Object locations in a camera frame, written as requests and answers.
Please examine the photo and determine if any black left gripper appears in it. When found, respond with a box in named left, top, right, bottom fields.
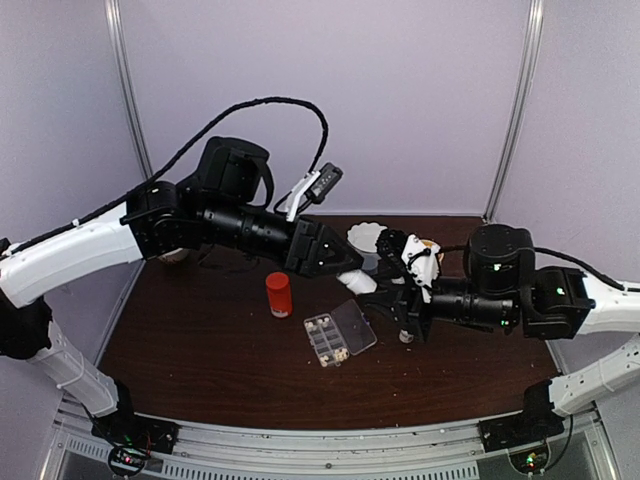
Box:
left=200, top=196, right=365, bottom=278

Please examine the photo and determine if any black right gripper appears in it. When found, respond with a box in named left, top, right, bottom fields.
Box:
left=357, top=268, right=516, bottom=344

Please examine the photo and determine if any orange pill bottle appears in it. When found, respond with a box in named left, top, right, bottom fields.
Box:
left=265, top=272, right=293, bottom=318

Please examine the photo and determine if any grey cap pill bottle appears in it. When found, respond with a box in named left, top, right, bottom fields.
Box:
left=361, top=252, right=379, bottom=273

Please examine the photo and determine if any clear plastic pill organizer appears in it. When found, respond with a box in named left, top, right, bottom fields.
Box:
left=303, top=300, right=377, bottom=368

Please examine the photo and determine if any small white dropper bottle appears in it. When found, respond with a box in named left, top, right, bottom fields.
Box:
left=337, top=270, right=377, bottom=296

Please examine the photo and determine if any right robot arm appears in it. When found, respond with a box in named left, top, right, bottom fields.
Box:
left=361, top=224, right=639, bottom=442

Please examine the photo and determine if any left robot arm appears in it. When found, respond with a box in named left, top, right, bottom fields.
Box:
left=1, top=137, right=376, bottom=444

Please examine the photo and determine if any white ceramic bowl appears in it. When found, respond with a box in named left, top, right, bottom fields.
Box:
left=158, top=248, right=189, bottom=265

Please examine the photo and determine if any small white pill bottle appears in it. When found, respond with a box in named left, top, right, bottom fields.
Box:
left=399, top=330, right=414, bottom=344

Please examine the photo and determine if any white scalloped bowl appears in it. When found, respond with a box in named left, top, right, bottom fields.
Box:
left=347, top=222, right=387, bottom=254

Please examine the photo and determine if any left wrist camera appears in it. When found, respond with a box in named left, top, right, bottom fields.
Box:
left=282, top=162, right=344, bottom=223

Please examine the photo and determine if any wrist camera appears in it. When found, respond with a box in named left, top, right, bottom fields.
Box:
left=282, top=162, right=344, bottom=223
left=376, top=228, right=444, bottom=304

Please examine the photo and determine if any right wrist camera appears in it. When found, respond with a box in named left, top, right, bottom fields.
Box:
left=376, top=228, right=444, bottom=304

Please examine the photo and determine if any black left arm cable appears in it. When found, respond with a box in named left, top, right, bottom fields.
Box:
left=9, top=95, right=330, bottom=256

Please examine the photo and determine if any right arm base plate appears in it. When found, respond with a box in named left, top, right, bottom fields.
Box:
left=478, top=412, right=564, bottom=453

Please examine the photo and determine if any left aluminium frame post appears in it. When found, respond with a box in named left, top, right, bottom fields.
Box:
left=104, top=0, right=154, bottom=199

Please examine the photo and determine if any aluminium frame post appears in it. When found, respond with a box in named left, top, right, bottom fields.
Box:
left=482, top=0, right=545, bottom=223
left=104, top=0, right=154, bottom=199

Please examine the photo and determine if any right aluminium frame post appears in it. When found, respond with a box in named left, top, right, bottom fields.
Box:
left=482, top=0, right=545, bottom=223

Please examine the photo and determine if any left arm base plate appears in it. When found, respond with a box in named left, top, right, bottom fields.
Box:
left=88, top=411, right=179, bottom=454

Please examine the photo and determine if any aluminium front rail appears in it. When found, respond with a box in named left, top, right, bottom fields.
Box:
left=35, top=395, right=622, bottom=479

